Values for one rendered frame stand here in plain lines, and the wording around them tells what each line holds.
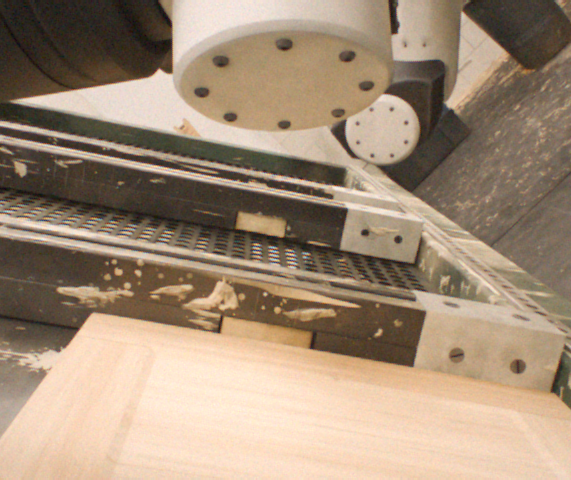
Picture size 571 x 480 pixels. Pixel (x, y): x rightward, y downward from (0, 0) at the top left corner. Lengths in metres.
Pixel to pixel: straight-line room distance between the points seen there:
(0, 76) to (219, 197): 0.88
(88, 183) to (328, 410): 0.71
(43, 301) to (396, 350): 0.30
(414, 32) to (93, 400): 0.48
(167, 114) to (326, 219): 3.44
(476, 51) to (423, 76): 5.32
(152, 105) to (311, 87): 4.32
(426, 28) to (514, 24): 4.25
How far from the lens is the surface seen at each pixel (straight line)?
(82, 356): 0.53
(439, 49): 0.77
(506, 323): 0.65
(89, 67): 0.25
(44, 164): 1.16
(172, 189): 1.13
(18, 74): 0.25
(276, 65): 0.20
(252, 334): 0.62
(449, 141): 4.99
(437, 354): 0.64
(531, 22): 5.01
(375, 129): 0.76
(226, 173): 1.31
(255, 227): 1.13
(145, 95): 4.54
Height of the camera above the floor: 1.26
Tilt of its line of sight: 10 degrees down
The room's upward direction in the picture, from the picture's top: 47 degrees counter-clockwise
